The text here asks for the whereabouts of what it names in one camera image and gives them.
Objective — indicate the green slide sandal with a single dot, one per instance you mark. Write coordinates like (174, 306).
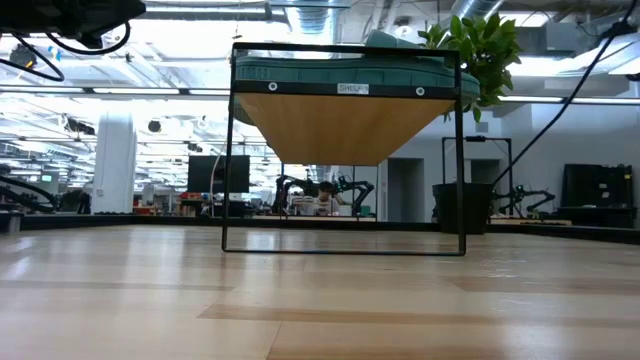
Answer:
(350, 72)

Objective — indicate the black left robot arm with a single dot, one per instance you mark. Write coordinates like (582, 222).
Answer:
(65, 15)

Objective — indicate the black background robot arm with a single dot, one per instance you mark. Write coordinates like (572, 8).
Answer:
(525, 196)

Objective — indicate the person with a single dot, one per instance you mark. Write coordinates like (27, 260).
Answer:
(325, 202)

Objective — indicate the black background robot arms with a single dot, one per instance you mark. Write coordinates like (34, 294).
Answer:
(360, 192)

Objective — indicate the black background monitor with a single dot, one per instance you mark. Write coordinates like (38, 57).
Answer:
(205, 175)

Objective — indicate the green potted plant black pot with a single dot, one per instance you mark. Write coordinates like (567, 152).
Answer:
(470, 207)

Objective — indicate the white pillar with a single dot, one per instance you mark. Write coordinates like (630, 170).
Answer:
(114, 165)

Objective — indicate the black equipment cart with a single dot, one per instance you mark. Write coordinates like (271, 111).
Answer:
(595, 192)

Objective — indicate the wooden shelf with black frame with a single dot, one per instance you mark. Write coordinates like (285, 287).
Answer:
(340, 130)

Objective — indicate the black metal stand frame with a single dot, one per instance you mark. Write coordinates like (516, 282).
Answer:
(510, 170)

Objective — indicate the black metal table frame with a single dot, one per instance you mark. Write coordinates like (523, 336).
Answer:
(100, 220)

